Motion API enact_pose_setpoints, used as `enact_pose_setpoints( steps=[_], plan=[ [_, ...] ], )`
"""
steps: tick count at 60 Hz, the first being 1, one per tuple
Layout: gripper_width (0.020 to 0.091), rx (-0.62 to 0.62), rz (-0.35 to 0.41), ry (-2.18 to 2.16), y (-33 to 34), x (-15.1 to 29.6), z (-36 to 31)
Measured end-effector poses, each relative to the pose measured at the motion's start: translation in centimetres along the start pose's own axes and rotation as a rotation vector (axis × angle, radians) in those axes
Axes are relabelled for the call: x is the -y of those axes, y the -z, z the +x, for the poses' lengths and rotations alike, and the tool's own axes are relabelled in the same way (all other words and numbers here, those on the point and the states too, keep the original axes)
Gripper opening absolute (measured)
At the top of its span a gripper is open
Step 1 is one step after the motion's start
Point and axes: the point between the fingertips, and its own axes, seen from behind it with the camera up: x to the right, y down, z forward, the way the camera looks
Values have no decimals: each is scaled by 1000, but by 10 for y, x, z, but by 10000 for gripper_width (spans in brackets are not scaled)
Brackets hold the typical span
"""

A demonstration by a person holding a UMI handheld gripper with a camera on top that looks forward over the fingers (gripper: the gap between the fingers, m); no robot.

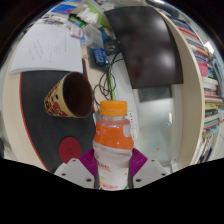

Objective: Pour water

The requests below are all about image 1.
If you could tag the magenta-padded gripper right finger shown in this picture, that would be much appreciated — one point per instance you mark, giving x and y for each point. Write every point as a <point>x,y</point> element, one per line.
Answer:
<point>146,170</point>

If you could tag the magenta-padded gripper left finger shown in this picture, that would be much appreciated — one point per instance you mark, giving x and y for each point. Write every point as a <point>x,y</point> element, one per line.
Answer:
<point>77,169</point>

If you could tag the orange-capped drink bottle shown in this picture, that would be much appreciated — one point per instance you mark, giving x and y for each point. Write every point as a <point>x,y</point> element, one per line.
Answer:
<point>112,140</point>

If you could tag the flat round red coaster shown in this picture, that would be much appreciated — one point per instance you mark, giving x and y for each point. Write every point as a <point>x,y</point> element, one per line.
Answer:
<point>69,150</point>

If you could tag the white power strip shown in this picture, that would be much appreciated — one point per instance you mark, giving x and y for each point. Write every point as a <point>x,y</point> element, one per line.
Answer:
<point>132,125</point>

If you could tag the black red-edged desk mat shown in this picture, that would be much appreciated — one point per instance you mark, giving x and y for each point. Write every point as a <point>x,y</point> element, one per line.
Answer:
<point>50,123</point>

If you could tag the yellow patterned paper cup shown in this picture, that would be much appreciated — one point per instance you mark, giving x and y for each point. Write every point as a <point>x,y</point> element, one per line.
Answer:
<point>68,96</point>

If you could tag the bookshelf with books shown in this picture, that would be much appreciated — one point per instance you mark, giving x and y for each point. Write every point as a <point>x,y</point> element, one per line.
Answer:
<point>206,86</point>

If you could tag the blue electronic board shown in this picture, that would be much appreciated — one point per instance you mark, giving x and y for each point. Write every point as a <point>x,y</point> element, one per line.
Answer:
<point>100,56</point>

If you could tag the white paper sheet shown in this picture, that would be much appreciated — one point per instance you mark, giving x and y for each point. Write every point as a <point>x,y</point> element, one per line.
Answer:
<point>48,50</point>

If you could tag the black computer monitor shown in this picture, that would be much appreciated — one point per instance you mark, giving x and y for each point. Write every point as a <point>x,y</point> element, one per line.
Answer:
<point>146,46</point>

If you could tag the white tissue pack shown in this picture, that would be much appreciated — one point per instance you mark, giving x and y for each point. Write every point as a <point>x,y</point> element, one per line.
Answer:
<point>87,15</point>

